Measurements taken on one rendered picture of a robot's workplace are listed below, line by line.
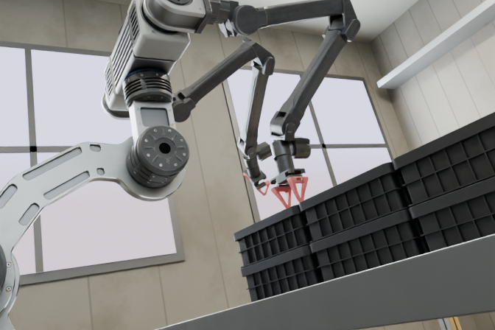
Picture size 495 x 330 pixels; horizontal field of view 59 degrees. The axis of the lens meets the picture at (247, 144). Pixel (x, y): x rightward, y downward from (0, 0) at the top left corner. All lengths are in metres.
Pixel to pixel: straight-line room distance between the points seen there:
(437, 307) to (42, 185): 1.01
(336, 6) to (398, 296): 1.18
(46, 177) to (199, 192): 1.88
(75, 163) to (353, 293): 0.96
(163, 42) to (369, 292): 0.94
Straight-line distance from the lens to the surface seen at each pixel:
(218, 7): 1.19
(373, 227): 1.05
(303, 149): 1.39
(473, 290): 0.30
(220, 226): 2.97
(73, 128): 2.90
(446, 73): 4.29
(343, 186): 1.09
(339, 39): 1.44
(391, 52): 4.70
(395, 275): 0.34
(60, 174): 1.21
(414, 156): 0.99
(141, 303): 2.70
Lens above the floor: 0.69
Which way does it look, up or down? 21 degrees up
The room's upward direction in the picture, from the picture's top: 14 degrees counter-clockwise
